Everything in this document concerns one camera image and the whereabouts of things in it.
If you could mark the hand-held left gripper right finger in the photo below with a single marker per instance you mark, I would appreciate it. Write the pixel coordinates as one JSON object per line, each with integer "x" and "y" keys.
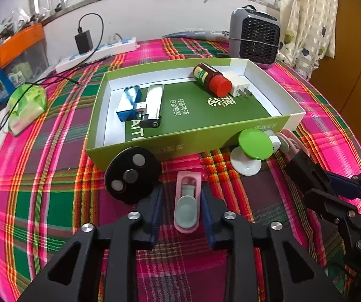
{"x": 206, "y": 217}

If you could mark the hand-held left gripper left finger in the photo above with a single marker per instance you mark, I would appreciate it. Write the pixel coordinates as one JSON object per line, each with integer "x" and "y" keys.
{"x": 156, "y": 214}

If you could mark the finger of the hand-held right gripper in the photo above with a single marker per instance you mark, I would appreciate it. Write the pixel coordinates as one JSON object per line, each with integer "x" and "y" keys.
{"x": 341, "y": 184}
{"x": 312, "y": 173}

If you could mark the pink clip with teal pads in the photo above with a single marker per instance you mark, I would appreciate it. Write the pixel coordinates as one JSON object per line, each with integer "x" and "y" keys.
{"x": 186, "y": 210}

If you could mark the black round magnet disc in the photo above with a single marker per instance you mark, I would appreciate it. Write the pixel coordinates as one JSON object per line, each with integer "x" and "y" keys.
{"x": 149, "y": 179}

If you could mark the small white round cap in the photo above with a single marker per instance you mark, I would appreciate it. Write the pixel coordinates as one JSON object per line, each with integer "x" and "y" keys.
{"x": 275, "y": 143}

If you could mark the green cardboard box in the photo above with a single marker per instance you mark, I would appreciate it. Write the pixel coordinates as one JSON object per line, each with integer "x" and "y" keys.
{"x": 183, "y": 113}

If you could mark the blue translucent usb reader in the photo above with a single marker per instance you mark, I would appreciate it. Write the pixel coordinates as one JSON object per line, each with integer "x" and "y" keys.
{"x": 128, "y": 100}

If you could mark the white charger plug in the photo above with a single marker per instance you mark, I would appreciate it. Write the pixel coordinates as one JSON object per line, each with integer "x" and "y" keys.
{"x": 235, "y": 83}

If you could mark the brown bottle with red cap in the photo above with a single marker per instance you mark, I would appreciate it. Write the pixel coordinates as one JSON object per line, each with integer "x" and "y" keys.
{"x": 212, "y": 75}

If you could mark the plaid tablecloth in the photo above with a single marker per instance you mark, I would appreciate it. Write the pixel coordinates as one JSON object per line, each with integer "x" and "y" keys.
{"x": 57, "y": 195}

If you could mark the wooden cabinet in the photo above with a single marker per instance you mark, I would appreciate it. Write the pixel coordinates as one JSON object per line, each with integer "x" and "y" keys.
{"x": 356, "y": 69}

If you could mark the grey small fan heater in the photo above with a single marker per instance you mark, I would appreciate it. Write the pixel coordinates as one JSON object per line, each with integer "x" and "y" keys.
{"x": 256, "y": 37}

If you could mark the patterned curtain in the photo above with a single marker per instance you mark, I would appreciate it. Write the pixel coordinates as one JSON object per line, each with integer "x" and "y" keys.
{"x": 306, "y": 22}

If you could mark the green tissue packet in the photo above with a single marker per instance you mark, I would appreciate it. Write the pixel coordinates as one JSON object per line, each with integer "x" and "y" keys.
{"x": 26, "y": 107}

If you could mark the white power strip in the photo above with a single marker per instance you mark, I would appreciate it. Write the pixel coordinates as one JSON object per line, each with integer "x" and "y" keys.
{"x": 117, "y": 44}

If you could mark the grey patterned cloth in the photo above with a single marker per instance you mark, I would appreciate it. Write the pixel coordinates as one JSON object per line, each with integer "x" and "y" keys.
{"x": 199, "y": 34}

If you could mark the clear bin with orange lid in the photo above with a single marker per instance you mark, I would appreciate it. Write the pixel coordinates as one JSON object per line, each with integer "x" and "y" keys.
{"x": 13, "y": 42}

